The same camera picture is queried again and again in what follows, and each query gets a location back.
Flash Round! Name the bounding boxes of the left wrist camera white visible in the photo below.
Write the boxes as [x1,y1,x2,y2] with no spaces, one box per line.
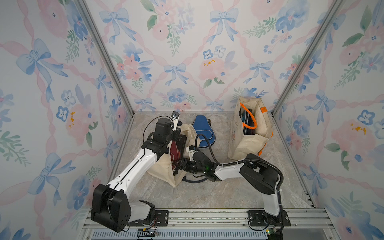
[171,111,182,132]

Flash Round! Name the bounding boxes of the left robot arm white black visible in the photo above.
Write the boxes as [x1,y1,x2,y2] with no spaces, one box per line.
[91,112,181,233]

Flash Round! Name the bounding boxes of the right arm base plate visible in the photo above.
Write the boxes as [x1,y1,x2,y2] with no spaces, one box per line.
[247,210,291,227]

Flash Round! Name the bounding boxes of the cream canvas bag navy handles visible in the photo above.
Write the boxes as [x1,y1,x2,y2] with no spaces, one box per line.
[147,124,197,188]

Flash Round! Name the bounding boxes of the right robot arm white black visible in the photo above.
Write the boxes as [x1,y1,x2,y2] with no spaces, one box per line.
[179,151,284,217]

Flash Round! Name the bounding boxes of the cream canvas bag orange handles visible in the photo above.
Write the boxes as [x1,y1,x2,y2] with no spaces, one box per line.
[228,97,273,160]

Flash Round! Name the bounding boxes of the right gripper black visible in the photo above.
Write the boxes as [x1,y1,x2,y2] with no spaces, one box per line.
[168,155,200,173]

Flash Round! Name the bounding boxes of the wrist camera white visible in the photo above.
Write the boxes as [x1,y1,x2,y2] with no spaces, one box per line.
[187,145,197,161]
[171,111,182,132]

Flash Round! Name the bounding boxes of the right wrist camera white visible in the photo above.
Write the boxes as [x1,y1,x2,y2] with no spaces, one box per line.
[187,145,197,161]

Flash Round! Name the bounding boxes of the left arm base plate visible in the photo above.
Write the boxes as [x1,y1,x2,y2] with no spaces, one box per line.
[129,210,169,228]

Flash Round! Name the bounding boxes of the aluminium front rail frame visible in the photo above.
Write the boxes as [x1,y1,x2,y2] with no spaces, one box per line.
[78,209,340,240]

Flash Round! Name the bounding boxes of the maroon ping pong paddle case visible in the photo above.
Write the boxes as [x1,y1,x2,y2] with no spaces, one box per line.
[170,141,182,171]

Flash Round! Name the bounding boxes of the black corrugated cable conduit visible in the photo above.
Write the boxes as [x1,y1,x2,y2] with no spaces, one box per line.
[181,133,285,240]

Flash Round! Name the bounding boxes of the blue ping pong paddle case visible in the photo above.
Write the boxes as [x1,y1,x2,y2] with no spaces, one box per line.
[193,115,216,148]

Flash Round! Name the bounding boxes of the dark items in orange bag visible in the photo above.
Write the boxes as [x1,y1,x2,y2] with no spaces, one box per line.
[239,109,256,135]

